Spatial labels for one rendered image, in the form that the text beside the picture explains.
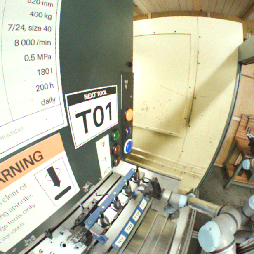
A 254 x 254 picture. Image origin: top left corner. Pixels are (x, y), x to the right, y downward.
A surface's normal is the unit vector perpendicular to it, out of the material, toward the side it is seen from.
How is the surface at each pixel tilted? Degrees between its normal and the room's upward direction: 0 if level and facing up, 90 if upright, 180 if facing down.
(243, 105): 90
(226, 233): 16
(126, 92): 90
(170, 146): 90
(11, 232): 90
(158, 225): 8
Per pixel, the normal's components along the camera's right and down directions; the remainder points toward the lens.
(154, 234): 0.07, -0.95
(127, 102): 0.86, 0.22
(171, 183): -0.20, -0.67
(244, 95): -0.50, 0.37
